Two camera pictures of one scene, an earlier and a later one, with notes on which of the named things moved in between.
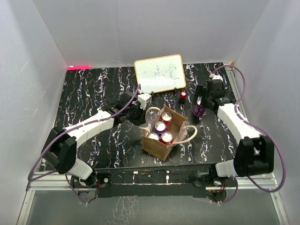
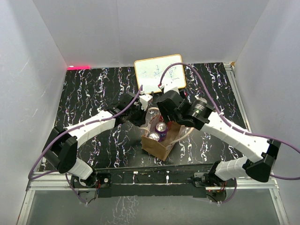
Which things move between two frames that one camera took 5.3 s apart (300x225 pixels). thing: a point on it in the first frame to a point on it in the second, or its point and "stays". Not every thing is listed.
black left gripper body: x=130 y=112 stays
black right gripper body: x=208 y=97 to x=169 y=116
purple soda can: x=153 y=135 stays
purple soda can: x=198 y=110 stays
